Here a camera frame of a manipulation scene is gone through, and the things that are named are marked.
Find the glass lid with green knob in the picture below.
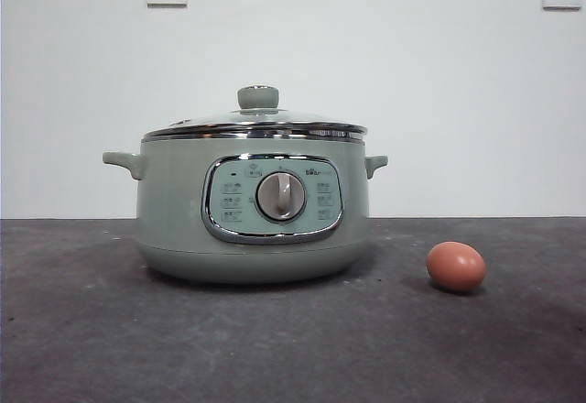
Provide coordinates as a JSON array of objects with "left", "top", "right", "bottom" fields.
[{"left": 141, "top": 84, "right": 368, "bottom": 140}]

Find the brown egg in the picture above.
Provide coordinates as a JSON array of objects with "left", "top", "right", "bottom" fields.
[{"left": 426, "top": 241, "right": 487, "bottom": 294}]

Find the sage green electric cooking pot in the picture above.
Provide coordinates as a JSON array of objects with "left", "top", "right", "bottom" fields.
[{"left": 102, "top": 127, "right": 389, "bottom": 284}]

